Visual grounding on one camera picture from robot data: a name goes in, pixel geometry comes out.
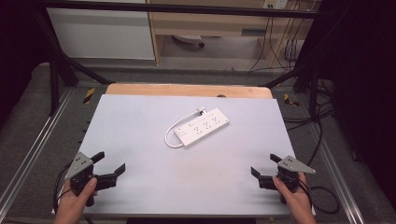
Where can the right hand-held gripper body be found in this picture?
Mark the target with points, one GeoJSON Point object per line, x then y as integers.
{"type": "Point", "coordinates": [291, 169]}

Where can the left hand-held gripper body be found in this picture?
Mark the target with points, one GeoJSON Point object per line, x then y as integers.
{"type": "Point", "coordinates": [81, 166]}

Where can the white power plug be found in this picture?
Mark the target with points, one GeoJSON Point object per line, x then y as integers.
{"type": "Point", "coordinates": [201, 109]}

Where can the person's right hand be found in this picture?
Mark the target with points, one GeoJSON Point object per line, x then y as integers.
{"type": "Point", "coordinates": [295, 200]}

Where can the person's left hand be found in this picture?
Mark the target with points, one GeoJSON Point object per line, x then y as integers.
{"type": "Point", "coordinates": [74, 203]}

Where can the wooden board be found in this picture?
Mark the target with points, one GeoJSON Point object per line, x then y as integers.
{"type": "Point", "coordinates": [186, 90]}

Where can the black curtain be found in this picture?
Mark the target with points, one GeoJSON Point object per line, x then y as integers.
{"type": "Point", "coordinates": [364, 77]}
{"type": "Point", "coordinates": [18, 56]}

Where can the white cabinet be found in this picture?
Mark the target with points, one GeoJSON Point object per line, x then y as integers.
{"type": "Point", "coordinates": [99, 32]}

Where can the chair base with caster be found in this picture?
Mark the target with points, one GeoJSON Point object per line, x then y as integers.
{"type": "Point", "coordinates": [188, 39]}

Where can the wooden desk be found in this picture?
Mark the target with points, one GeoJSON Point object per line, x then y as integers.
{"type": "Point", "coordinates": [211, 23]}

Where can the aluminium rail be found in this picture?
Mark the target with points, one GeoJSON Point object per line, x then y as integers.
{"type": "Point", "coordinates": [37, 146]}
{"type": "Point", "coordinates": [334, 174]}

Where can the black metal frame stand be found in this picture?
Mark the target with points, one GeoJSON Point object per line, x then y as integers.
{"type": "Point", "coordinates": [308, 81]}
{"type": "Point", "coordinates": [59, 62]}

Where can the wall socket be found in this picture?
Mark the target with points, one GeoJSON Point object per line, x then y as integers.
{"type": "Point", "coordinates": [275, 3]}

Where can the black metal frame bar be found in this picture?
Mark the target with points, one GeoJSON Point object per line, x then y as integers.
{"type": "Point", "coordinates": [174, 8]}

